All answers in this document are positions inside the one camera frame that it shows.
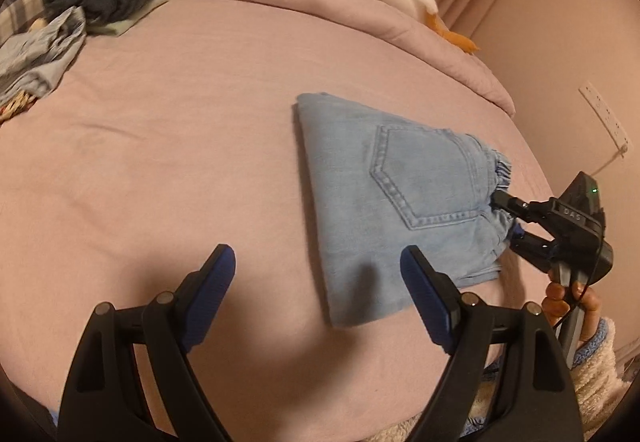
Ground pink quilted comforter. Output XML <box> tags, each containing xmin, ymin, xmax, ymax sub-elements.
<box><xmin>29</xmin><ymin>0</ymin><xmax>518</xmax><ymax>118</ymax></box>

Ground folded light green cloth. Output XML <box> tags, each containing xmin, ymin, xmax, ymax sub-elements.
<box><xmin>87</xmin><ymin>0</ymin><xmax>169</xmax><ymax>36</ymax></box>

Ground floral patterned cloth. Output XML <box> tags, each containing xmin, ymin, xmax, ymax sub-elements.
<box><xmin>0</xmin><ymin>90</ymin><xmax>38</xmax><ymax>124</ymax></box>

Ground plaid blue white pillow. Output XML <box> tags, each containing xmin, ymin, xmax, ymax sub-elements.
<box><xmin>0</xmin><ymin>0</ymin><xmax>44</xmax><ymax>44</ymax></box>

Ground folded pale blue pants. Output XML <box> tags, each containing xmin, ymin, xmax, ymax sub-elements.
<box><xmin>1</xmin><ymin>7</ymin><xmax>87</xmax><ymax>106</ymax></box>

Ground white wall power strip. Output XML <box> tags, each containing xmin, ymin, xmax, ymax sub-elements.
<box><xmin>578</xmin><ymin>81</ymin><xmax>632</xmax><ymax>156</ymax></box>

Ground light blue denim pants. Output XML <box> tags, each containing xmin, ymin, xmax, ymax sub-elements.
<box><xmin>296</xmin><ymin>93</ymin><xmax>513</xmax><ymax>328</ymax></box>

